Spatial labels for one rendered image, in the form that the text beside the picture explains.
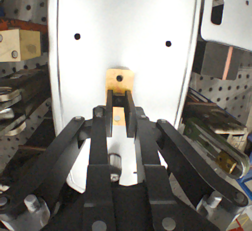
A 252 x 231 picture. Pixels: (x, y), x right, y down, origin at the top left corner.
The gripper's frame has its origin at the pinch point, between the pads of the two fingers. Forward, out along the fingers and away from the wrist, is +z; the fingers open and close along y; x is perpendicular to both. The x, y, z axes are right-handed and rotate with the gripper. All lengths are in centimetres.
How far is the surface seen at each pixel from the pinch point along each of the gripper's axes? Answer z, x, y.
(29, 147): 9.9, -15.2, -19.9
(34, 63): 35.2, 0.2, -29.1
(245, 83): 36, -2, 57
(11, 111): -1.1, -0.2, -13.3
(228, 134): 1.5, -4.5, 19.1
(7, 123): -2.0, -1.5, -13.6
